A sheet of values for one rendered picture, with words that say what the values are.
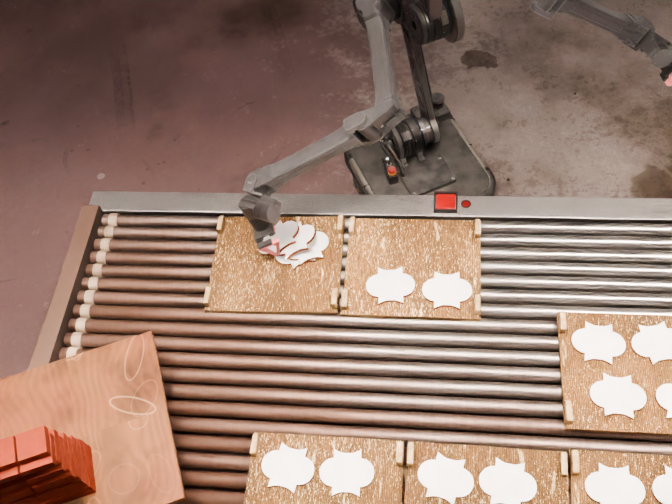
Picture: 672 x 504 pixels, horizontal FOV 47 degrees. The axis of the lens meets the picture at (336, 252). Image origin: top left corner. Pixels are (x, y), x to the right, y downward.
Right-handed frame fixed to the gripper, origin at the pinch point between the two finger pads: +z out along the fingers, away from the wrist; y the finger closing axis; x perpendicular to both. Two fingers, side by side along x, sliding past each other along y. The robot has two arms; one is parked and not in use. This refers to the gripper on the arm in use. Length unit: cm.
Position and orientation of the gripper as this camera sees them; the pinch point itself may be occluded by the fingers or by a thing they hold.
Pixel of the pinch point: (274, 242)
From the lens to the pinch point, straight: 241.2
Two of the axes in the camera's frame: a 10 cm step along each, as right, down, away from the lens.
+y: -1.8, -6.9, 7.0
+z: 3.7, 6.1, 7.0
